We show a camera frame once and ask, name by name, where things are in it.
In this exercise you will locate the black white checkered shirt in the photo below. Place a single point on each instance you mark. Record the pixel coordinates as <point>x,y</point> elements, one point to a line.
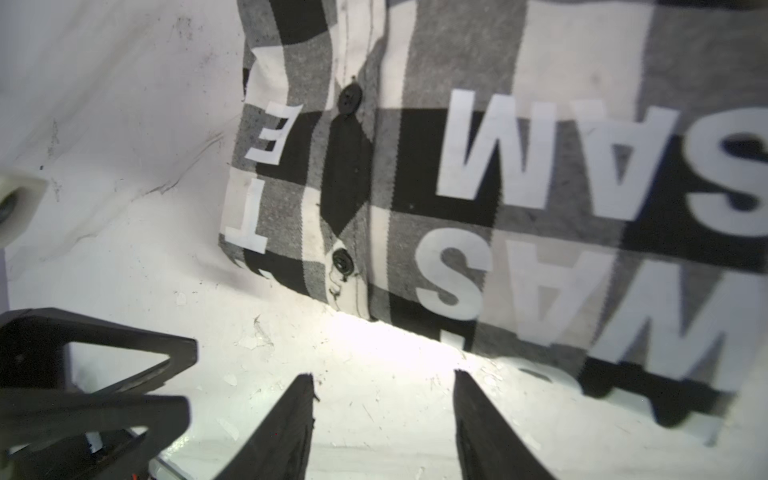
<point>579,186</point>

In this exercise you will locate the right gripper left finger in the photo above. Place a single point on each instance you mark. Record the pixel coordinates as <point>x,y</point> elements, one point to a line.
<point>280,446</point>

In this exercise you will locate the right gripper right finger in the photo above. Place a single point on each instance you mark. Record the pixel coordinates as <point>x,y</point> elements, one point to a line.
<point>488,448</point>

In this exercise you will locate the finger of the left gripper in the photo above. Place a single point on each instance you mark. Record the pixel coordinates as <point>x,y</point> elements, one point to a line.
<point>31,417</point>
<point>33,350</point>

